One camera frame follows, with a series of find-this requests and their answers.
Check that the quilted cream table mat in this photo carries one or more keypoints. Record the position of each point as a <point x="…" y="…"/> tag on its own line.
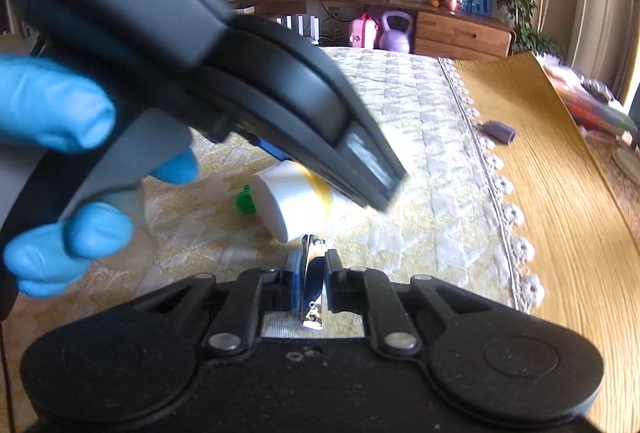
<point x="311" y="338"/>

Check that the yellow wood-grain mat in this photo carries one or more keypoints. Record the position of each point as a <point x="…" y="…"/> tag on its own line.
<point x="586" y="256"/>

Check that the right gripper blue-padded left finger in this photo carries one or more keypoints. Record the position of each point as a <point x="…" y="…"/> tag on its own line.
<point x="292" y="277"/>

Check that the white yellow pill bottle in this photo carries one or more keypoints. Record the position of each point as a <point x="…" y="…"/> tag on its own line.
<point x="291" y="202"/>

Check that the stack of books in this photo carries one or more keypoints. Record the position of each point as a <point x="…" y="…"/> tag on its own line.
<point x="589" y="101"/>

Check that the pink small case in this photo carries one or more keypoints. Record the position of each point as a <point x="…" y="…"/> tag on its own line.
<point x="363" y="32"/>

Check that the purple kettlebell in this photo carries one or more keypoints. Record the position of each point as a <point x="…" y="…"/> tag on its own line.
<point x="395" y="40"/>

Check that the white router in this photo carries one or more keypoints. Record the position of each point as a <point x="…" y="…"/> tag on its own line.
<point x="305" y="26"/>

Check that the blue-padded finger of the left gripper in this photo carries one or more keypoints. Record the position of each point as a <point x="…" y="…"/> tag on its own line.
<point x="270" y="149"/>

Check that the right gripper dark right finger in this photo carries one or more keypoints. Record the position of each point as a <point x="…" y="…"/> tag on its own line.
<point x="337" y="283"/>

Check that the white standing air conditioner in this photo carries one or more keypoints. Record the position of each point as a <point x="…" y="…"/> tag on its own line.
<point x="605" y="44"/>

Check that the blue gloved hand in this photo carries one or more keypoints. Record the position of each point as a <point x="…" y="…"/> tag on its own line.
<point x="46" y="105"/>

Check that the small purple object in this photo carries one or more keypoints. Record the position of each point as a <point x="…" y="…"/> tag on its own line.
<point x="498" y="131"/>

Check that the silver nail clipper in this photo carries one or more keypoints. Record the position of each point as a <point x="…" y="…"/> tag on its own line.
<point x="311" y="307"/>

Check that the wooden tv cabinet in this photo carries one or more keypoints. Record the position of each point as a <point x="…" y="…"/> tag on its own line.
<point x="433" y="31"/>

